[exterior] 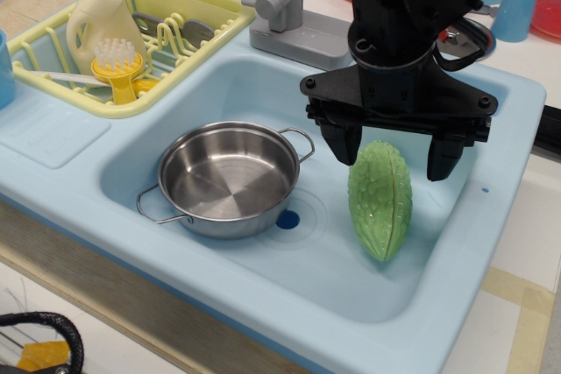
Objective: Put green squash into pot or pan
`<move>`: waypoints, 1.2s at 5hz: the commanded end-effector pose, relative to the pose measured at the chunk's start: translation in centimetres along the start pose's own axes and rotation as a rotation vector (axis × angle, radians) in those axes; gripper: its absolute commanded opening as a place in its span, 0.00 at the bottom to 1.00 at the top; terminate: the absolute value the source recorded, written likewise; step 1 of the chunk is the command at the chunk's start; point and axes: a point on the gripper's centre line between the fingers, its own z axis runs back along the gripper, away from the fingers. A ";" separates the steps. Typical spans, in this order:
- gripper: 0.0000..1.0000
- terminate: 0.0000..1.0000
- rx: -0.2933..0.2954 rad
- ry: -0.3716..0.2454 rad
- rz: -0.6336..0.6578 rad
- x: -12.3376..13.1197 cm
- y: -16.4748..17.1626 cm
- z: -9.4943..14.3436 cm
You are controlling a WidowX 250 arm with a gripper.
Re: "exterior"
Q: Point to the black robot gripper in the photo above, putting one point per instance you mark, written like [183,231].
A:
[418,94]

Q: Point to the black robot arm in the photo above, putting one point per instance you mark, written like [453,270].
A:
[403,29]

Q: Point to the green toy squash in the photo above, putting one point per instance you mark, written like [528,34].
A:
[380,199]

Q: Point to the stainless steel pot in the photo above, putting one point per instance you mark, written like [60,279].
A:
[230,179]

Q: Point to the grey toy faucet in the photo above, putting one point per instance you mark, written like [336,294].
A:
[286,29]

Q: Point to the blue plastic cup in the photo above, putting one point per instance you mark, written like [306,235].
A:
[512,20]

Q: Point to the light blue toy sink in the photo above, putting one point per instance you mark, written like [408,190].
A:
[283,258]

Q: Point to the red plastic plate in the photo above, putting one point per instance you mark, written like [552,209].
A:
[545,22]

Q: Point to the grey toy spoon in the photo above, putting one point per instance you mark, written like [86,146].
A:
[196,31]

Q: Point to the yellow dish rack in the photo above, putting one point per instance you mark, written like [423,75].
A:
[172,37]

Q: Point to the grey toy utensil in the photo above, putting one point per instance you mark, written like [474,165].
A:
[147,24]

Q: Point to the yellow dish brush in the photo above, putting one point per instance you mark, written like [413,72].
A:
[120,74]

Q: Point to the white toy utensil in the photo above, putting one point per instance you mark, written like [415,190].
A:
[76,78]

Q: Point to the cream detergent bottle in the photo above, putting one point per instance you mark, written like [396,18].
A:
[92,21]

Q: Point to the yellow cloth piece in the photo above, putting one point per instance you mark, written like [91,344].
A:
[43,355]

